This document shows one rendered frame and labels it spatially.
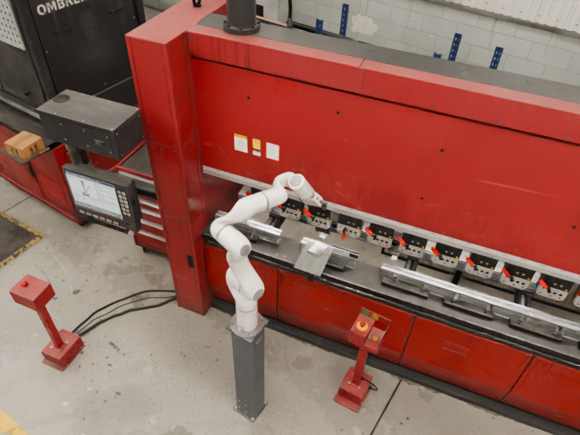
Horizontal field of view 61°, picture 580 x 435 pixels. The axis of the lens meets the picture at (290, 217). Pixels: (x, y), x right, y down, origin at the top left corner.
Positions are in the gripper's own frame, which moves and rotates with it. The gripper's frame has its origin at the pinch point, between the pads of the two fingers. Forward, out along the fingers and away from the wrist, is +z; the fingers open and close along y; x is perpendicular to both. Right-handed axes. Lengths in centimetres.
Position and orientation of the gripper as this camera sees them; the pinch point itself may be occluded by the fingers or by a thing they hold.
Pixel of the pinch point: (317, 205)
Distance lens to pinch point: 265.1
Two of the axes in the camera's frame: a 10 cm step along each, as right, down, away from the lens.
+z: 3.7, 3.7, 8.5
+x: -3.2, 9.1, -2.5
